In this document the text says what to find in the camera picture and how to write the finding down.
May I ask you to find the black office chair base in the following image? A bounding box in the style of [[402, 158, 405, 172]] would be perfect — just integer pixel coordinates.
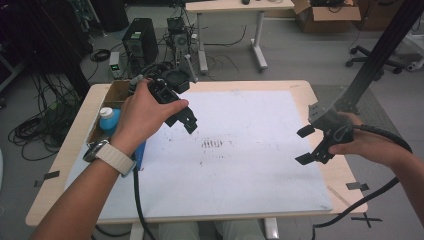
[[344, 44, 406, 75]]

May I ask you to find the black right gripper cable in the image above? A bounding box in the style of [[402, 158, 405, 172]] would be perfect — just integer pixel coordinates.
[[311, 123, 415, 240]]

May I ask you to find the white table mat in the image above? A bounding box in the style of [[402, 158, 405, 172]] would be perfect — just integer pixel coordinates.
[[64, 89, 334, 222]]

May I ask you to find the small black box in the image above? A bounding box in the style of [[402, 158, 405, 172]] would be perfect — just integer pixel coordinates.
[[166, 16, 186, 33]]

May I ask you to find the beige strap wristwatch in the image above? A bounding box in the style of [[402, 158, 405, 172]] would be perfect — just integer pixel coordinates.
[[82, 138, 137, 178]]

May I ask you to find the closed brown cardboard box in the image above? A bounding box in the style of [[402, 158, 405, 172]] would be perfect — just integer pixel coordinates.
[[352, 0, 406, 33]]

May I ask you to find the beige tape strip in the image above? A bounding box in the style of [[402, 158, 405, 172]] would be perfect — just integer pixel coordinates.
[[326, 184, 354, 210]]

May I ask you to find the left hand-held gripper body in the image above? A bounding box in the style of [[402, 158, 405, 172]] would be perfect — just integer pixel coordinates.
[[147, 54, 198, 105]]

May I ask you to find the person's left hand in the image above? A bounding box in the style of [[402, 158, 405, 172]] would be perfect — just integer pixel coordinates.
[[110, 79, 190, 157]]

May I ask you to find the black metal stand beam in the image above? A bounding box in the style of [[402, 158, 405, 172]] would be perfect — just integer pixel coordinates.
[[333, 0, 424, 115]]

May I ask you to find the person's right hand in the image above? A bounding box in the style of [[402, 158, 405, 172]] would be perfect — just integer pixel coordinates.
[[328, 112, 414, 170]]

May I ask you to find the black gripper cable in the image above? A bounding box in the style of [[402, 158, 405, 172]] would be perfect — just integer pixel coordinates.
[[311, 123, 415, 240], [127, 61, 175, 240]]

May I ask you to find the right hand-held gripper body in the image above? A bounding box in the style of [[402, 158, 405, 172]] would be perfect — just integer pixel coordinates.
[[307, 102, 355, 150]]

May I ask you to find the tangle of black floor cables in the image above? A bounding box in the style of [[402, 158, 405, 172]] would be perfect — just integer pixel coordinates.
[[7, 71, 83, 162]]

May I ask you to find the grey open computer case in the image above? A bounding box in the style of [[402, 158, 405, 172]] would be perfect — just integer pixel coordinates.
[[170, 30, 192, 68]]

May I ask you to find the white device on floor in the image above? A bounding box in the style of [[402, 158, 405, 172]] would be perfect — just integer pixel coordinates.
[[404, 33, 424, 73]]

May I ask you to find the open brown cardboard box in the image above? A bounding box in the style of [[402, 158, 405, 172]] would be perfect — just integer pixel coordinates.
[[292, 0, 362, 34]]

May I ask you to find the thin black floor cable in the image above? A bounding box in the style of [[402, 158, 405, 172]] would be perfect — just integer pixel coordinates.
[[203, 24, 249, 48]]

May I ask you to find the white table leg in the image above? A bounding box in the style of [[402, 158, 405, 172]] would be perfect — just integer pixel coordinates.
[[263, 217, 280, 240], [128, 222, 146, 240]]

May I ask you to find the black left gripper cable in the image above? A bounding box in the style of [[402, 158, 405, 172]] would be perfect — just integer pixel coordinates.
[[127, 61, 175, 240]]

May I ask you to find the black computer tower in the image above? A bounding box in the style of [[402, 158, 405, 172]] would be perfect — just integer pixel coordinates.
[[121, 17, 160, 75]]

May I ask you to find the small black cable coil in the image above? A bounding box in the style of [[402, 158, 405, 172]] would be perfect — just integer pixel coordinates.
[[89, 48, 112, 63]]

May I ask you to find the white background desk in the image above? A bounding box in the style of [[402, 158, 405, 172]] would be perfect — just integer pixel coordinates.
[[184, 0, 296, 75]]

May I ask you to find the blue-sided cardboard box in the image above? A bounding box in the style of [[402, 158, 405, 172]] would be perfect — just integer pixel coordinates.
[[85, 79, 148, 172]]

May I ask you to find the black tape piece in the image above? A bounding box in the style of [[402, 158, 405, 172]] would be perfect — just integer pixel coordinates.
[[345, 181, 370, 192], [33, 170, 61, 188]]

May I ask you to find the blue bottle with white cap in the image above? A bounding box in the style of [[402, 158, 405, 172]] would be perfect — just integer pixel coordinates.
[[98, 106, 122, 137]]

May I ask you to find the silver power supply unit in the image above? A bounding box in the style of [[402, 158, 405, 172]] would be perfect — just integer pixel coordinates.
[[108, 51, 125, 80]]

